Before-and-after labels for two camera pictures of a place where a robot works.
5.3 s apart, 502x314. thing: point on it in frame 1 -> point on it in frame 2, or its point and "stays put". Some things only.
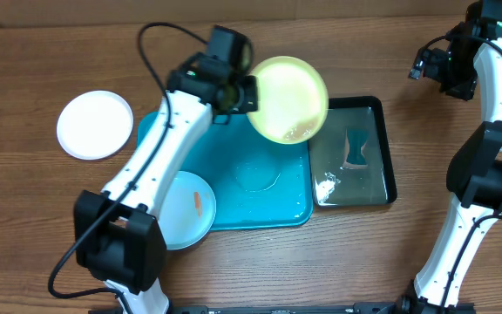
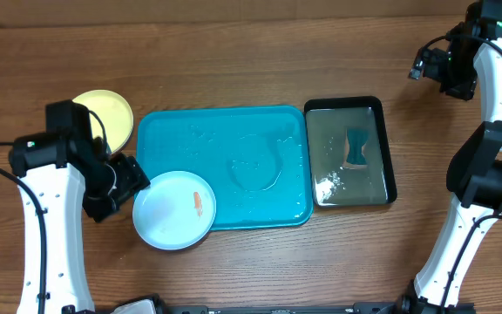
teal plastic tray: [256, 183] stays put
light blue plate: [187, 211] stays put
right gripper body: [422, 64] stays put
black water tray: [349, 156] stays put
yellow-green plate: [293, 100] -> [117, 113]
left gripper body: [246, 97] -> [116, 180]
